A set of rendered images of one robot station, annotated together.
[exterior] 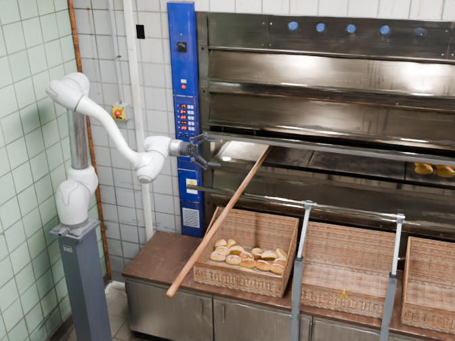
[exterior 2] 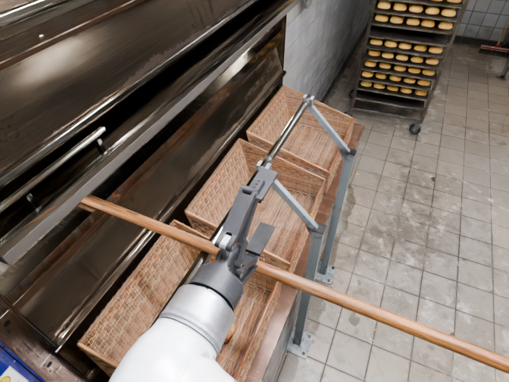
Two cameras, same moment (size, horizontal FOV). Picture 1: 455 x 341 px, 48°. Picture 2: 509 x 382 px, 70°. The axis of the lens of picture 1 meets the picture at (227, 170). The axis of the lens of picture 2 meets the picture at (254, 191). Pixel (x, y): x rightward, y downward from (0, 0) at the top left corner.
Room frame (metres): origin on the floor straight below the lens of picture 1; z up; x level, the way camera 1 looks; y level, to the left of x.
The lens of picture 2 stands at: (2.38, 0.49, 1.95)
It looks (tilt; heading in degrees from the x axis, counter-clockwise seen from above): 44 degrees down; 275
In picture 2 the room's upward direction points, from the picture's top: straight up
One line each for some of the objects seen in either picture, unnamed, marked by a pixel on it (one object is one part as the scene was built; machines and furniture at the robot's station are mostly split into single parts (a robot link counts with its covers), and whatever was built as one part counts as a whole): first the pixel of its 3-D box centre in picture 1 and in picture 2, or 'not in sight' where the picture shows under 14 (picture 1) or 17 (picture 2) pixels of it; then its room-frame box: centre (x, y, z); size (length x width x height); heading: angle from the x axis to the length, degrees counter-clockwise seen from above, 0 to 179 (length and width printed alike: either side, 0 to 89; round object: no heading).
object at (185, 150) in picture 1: (189, 149); (224, 274); (2.45, 0.19, 1.49); 0.09 x 0.07 x 0.08; 71
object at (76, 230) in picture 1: (72, 223); not in sight; (2.48, 0.88, 1.03); 0.22 x 0.18 x 0.06; 157
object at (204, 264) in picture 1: (247, 249); (194, 315); (2.65, -0.12, 0.72); 0.56 x 0.49 x 0.28; 72
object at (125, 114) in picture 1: (121, 111); not in sight; (3.16, 0.68, 1.46); 0.10 x 0.07 x 0.10; 71
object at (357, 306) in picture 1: (345, 266); (261, 205); (2.45, -0.69, 0.72); 0.56 x 0.49 x 0.28; 73
